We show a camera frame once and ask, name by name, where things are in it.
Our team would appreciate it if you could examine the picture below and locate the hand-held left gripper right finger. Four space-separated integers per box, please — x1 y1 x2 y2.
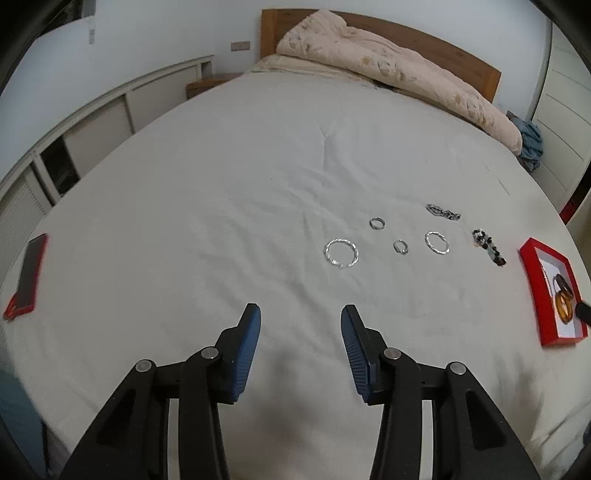
340 305 542 480

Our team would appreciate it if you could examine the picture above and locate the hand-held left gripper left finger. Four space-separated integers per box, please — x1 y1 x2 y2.
61 303 262 480

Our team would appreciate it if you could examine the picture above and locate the amber bangle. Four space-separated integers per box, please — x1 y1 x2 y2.
554 292 579 324

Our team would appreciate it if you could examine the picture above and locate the red jewelry box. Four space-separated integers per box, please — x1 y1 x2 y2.
518 237 590 348

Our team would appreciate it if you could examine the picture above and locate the large twisted silver bangle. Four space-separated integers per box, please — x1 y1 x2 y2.
324 237 359 270

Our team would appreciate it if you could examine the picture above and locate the black beaded bracelet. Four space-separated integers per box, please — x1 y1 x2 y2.
471 228 507 267

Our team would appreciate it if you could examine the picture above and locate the small twisted silver bangle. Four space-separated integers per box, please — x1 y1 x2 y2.
425 231 451 256

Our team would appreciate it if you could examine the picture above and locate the silver chain bracelet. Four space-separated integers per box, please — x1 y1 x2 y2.
426 203 462 222

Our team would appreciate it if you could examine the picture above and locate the white bed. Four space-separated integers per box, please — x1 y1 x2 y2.
0 69 591 480

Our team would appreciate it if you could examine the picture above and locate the blue clothing pile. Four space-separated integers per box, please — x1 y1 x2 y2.
506 111 544 170

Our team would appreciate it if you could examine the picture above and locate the white wardrobe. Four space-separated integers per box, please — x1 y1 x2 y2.
526 23 591 225

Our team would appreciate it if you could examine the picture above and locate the red-cased smartphone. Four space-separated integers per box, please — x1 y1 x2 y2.
3 233 49 321

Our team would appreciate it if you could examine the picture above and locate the wooden nightstand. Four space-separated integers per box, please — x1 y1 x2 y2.
185 73 239 100

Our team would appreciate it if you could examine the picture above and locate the white low cabinet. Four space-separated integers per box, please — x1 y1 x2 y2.
0 55 215 296

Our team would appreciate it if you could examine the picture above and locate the beige floral duvet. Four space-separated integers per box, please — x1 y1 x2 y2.
247 9 524 156

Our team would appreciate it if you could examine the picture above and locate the wooden headboard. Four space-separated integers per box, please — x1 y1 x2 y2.
259 8 502 105

